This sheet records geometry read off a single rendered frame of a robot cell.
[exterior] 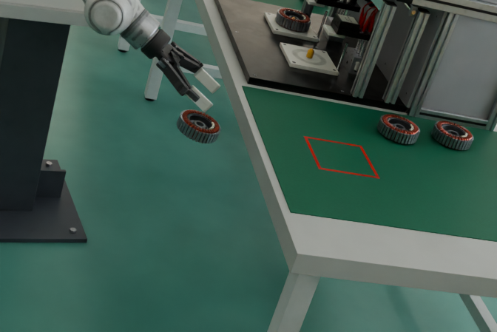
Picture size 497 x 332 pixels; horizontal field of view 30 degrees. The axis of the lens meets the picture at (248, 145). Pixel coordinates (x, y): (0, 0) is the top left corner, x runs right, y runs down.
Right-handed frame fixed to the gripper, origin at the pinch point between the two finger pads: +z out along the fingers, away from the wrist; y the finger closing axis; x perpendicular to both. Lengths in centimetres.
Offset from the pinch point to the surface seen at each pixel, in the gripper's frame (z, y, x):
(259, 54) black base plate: 7.7, -38.1, 4.4
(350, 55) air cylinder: 28, -48, 21
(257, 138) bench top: 14.1, 11.2, 5.1
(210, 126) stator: 6.7, -1.5, -6.7
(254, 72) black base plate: 7.9, -23.8, 4.5
